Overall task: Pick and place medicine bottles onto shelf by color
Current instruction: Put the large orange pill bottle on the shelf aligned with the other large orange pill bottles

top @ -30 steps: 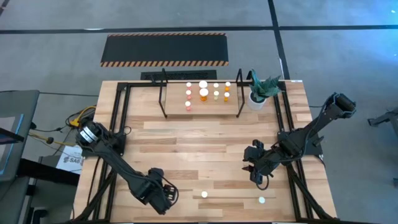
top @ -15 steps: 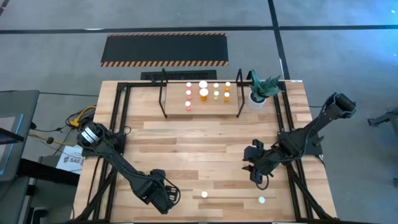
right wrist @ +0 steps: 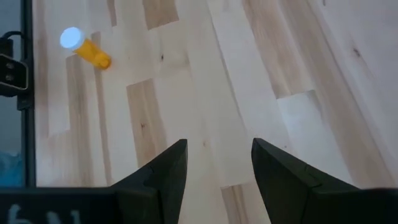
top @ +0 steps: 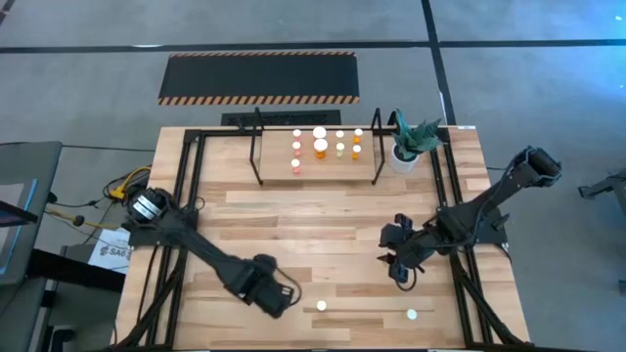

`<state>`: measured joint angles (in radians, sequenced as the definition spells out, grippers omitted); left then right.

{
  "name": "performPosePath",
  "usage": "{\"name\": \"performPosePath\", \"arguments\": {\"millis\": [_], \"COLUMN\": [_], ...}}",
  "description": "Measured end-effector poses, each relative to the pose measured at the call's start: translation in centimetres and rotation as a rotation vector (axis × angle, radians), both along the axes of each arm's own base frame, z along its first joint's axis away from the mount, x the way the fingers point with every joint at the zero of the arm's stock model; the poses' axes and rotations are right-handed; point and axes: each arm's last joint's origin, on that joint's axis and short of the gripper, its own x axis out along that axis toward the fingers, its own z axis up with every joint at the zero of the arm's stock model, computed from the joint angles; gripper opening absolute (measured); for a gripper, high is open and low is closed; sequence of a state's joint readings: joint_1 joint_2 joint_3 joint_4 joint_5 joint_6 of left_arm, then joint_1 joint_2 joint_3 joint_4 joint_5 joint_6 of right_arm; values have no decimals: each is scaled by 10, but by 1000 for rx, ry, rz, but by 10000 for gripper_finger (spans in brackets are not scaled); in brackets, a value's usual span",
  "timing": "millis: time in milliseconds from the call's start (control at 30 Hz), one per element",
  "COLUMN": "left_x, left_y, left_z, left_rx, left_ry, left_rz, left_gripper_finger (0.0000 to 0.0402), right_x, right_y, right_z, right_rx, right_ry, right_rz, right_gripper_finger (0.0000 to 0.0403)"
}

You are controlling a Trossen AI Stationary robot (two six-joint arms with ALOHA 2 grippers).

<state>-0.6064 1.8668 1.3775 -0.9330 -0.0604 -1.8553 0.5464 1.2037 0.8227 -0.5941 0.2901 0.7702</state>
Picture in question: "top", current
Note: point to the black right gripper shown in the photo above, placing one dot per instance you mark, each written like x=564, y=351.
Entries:
x=411, y=244

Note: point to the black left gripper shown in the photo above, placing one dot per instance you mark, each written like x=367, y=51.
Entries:
x=269, y=291

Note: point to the pink pill bottle white cap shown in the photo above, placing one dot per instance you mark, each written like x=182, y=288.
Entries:
x=295, y=163
x=297, y=132
x=296, y=145

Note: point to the large orange pill bottle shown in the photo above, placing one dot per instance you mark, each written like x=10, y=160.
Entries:
x=319, y=132
x=320, y=145

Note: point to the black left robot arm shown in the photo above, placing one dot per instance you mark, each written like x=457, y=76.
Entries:
x=205, y=249

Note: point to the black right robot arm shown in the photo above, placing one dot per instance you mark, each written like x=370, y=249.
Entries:
x=513, y=181

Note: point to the snake plant in white pot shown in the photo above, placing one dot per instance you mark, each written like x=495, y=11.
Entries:
x=403, y=163

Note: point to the white printed paper sign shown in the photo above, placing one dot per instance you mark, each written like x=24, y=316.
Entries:
x=110, y=254

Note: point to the small black mat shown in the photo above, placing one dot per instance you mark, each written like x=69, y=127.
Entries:
x=293, y=117

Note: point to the black hazard-striped mat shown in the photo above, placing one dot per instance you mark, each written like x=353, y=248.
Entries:
x=259, y=78

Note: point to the grey table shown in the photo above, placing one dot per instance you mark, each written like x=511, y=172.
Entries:
x=44, y=166

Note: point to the wooden shelf black metal frame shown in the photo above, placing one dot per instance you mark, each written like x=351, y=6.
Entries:
x=279, y=168

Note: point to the black arched bracket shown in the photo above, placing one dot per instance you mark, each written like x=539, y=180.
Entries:
x=392, y=119

